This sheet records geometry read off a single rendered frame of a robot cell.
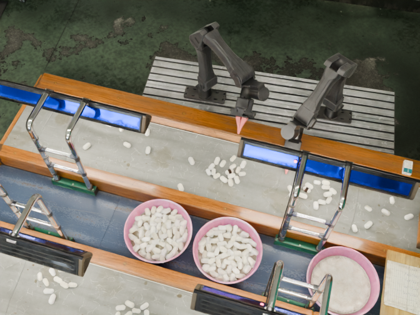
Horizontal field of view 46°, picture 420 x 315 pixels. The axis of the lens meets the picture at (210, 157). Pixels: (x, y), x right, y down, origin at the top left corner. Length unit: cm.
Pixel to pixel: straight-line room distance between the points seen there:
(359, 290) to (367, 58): 202
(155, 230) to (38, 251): 53
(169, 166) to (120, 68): 147
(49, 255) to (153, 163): 69
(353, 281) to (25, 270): 123
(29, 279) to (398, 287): 136
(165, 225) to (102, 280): 32
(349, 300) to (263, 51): 206
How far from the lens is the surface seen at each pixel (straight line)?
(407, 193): 181
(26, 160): 223
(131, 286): 193
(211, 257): 194
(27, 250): 167
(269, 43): 359
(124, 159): 216
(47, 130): 232
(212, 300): 151
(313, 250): 202
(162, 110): 225
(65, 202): 219
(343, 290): 197
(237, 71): 199
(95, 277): 196
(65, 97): 192
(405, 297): 198
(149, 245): 197
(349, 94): 251
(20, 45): 379
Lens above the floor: 256
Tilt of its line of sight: 59 degrees down
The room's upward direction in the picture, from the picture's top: straight up
